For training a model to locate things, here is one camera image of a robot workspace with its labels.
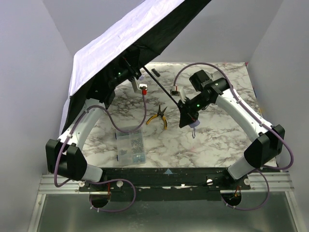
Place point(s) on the lilac umbrella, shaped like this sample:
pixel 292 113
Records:
pixel 150 27

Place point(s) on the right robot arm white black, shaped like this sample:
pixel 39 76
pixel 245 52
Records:
pixel 265 138

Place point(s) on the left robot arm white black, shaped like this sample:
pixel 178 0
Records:
pixel 83 108

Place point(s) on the small black bar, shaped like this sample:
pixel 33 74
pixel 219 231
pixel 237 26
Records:
pixel 156 72

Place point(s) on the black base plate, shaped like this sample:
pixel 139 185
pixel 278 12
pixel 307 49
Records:
pixel 165 184

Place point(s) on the aluminium rail frame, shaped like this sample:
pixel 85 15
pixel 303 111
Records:
pixel 46 187

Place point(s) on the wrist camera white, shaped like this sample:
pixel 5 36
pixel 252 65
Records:
pixel 140 84
pixel 178 92

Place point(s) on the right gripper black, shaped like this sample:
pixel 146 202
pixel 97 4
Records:
pixel 187 109

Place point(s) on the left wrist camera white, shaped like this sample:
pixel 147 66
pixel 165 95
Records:
pixel 140 84

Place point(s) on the yellow black needle-nose pliers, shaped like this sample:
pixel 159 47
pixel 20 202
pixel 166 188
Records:
pixel 161 114

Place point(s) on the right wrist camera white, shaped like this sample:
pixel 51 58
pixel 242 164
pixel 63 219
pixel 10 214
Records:
pixel 178 92

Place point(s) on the clear plastic screw box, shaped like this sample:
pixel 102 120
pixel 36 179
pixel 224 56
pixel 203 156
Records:
pixel 130 147

